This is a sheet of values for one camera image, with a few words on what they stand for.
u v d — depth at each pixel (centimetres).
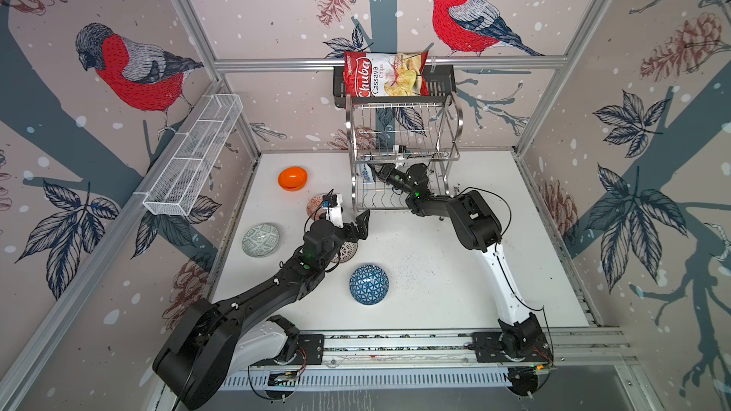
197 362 40
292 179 107
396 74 87
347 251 91
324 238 62
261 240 94
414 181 85
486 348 73
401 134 111
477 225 66
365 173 98
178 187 71
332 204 70
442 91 95
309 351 73
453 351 75
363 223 74
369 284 84
